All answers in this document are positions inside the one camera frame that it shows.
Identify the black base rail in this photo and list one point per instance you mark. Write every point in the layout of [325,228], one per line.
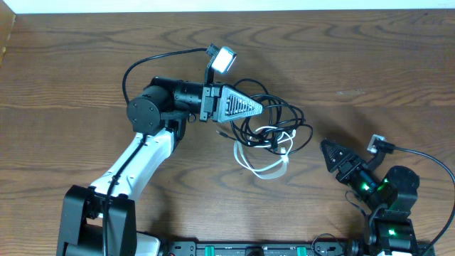
[324,247]

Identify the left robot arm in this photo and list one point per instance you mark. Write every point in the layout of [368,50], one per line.
[101,219]

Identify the wooden side panel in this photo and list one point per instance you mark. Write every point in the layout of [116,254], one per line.
[7,21]

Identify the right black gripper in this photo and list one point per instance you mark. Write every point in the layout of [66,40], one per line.
[340,162]

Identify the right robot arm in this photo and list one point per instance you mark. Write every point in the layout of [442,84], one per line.
[388,229]

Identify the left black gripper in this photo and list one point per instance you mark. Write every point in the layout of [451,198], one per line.
[217,104]

